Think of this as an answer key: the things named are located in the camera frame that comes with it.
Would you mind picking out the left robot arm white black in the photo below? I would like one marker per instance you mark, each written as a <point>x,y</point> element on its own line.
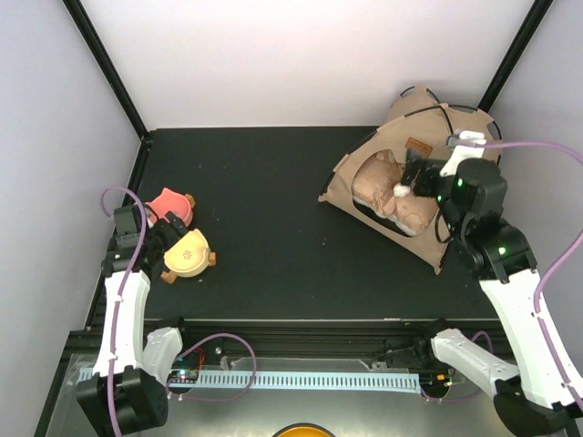
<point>127,392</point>

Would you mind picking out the right black frame post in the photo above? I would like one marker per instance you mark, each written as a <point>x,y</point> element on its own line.
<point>533,19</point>

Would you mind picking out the pink cat-ear bowl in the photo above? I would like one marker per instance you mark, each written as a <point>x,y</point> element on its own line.
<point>181,205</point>

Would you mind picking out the yellow round object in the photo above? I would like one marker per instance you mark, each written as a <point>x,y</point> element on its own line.
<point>303,430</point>

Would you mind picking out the white slotted cable duct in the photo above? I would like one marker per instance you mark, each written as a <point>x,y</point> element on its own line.
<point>303,380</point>

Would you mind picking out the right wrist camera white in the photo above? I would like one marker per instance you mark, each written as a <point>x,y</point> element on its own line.
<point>464,144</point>

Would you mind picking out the small circuit board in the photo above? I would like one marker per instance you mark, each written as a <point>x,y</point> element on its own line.
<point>183,375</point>
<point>440,380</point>

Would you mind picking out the left black frame post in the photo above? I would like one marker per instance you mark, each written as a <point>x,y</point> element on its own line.
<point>98,50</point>

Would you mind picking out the white pompom toy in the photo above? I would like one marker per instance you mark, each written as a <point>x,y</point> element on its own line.
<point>400,190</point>

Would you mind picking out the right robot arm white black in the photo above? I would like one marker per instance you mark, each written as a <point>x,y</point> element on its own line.
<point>540,392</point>

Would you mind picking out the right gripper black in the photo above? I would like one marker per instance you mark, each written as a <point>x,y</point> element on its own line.
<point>414,162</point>

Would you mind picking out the wooden bowl stand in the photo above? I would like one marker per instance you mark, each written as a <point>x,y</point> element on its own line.
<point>170,277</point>

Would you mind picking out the beige black pet tent fabric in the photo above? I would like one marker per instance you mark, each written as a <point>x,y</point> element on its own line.
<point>430,245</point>

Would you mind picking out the beige patterned pillow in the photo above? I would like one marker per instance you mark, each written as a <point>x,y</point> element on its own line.
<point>372,188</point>

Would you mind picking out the left small circuit board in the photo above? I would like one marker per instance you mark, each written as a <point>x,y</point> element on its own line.
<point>183,375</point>

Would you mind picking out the beige cat-ear bowl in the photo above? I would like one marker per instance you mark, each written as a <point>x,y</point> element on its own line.
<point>190,256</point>

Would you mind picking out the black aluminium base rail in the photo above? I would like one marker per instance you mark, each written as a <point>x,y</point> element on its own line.
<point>369,340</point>

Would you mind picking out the right small circuit board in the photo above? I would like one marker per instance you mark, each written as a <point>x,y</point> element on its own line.
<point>440,380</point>

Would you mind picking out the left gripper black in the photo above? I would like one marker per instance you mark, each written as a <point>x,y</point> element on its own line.
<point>172,237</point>

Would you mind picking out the black frame post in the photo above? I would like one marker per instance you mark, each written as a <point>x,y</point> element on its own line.
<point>533,19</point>
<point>98,50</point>

